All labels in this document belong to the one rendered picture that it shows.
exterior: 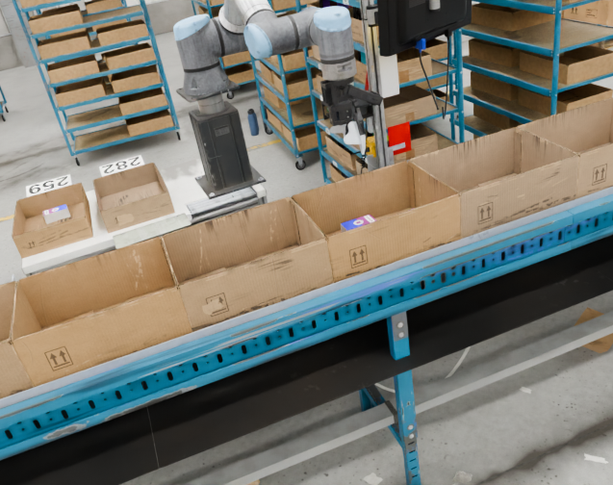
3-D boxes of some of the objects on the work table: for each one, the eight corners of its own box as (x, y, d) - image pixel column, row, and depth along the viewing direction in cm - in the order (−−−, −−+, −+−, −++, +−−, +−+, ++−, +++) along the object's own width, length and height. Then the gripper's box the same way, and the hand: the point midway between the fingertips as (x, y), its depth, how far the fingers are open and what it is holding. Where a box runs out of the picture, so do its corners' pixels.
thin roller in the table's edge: (256, 195, 259) (255, 191, 258) (192, 216, 251) (191, 212, 250) (254, 194, 260) (253, 190, 259) (191, 215, 253) (190, 210, 252)
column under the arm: (194, 179, 279) (175, 110, 263) (247, 163, 286) (232, 94, 270) (209, 199, 258) (190, 126, 242) (266, 181, 265) (250, 108, 248)
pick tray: (89, 201, 277) (82, 181, 272) (93, 237, 245) (85, 216, 240) (25, 219, 271) (15, 199, 266) (20, 259, 239) (11, 237, 234)
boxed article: (70, 217, 264) (66, 208, 262) (47, 225, 261) (43, 216, 259) (69, 213, 268) (65, 203, 266) (46, 220, 265) (42, 211, 263)
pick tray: (160, 181, 284) (154, 161, 279) (175, 212, 253) (169, 191, 248) (99, 199, 277) (91, 179, 272) (107, 234, 246) (99, 212, 241)
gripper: (311, 75, 166) (322, 145, 177) (334, 89, 152) (344, 164, 163) (340, 67, 168) (349, 138, 179) (366, 80, 154) (374, 155, 165)
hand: (356, 145), depth 171 cm, fingers open, 10 cm apart
